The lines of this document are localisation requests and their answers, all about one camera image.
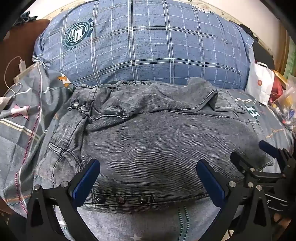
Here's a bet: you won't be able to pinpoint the grey printed bed sheet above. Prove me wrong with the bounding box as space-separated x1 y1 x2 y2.
0 62 294 241

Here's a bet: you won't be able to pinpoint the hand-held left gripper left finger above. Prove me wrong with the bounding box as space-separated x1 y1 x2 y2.
26 159 101 241

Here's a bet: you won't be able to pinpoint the white charging cable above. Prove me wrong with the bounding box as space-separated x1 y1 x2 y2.
3 57 26 99

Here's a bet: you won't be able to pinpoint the blue plaid pillow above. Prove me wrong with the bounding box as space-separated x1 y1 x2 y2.
32 0 255 90

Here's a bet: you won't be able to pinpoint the grey denim pants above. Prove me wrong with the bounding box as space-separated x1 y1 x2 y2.
37 77 276 212

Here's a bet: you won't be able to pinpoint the black cloth item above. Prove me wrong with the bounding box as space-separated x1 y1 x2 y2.
239 23 276 70

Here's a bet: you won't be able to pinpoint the clear plastic bag of clutter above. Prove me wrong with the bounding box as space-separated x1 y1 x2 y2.
272 77 296 136

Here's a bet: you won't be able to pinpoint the grey crumpled cloth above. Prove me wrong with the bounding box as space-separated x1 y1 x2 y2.
19 11 38 25

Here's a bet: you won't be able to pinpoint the white paper bag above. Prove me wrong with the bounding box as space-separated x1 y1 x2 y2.
245 61 276 106

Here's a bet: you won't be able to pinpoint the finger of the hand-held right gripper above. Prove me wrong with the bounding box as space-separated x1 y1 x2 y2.
230 151 257 177
258 140 296 173

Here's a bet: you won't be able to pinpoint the red cloth item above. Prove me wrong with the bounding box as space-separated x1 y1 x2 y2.
269 75 285 103

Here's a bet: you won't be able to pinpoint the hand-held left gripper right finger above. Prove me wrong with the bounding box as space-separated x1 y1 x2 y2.
196 159 278 241

